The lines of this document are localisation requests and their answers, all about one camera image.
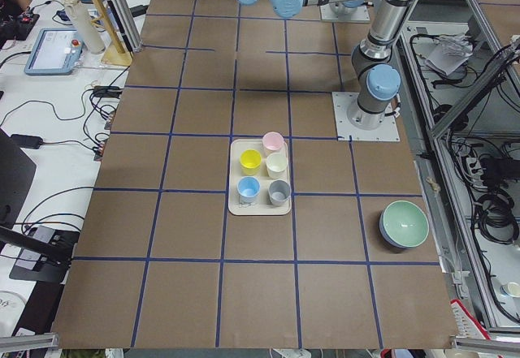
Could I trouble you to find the yellow plastic cup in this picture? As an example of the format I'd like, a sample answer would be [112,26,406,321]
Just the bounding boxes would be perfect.
[239,149,262,176]

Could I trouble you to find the pale green plastic cup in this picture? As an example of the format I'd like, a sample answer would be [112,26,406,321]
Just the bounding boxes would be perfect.
[266,153,288,179]

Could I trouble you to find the pink plastic cup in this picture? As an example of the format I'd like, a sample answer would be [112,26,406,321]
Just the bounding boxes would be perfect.
[262,132,284,156]

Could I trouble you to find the blue plastic cup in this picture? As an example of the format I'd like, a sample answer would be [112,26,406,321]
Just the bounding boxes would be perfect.
[236,176,261,204]

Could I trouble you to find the grey plastic cup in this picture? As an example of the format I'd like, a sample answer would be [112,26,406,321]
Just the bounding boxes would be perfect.
[268,179,291,206]

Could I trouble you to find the cream plastic tray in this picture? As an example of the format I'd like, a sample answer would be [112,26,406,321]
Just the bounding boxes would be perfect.
[228,138,292,216]

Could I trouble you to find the green ceramic bowl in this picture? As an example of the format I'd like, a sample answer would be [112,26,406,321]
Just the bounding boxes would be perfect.
[379,201,430,248]

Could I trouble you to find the wooden stand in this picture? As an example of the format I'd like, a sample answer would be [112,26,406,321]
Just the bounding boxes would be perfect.
[92,0,132,67]

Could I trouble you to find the white cylinder bottle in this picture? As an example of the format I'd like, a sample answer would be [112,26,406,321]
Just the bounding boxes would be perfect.
[62,0,106,54]

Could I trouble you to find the blue teach pendant tablet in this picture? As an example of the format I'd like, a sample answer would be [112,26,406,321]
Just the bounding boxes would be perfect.
[24,28,83,75]

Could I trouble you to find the black power adapter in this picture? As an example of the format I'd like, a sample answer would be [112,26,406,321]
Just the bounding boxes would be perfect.
[11,134,44,149]

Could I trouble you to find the black monitor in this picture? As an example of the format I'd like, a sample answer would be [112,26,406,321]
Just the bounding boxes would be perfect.
[0,131,37,228]

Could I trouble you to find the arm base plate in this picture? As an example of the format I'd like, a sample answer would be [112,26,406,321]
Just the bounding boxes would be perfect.
[331,92,400,142]

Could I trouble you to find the aluminium frame post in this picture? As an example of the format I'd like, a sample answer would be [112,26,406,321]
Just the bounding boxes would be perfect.
[107,0,142,53]

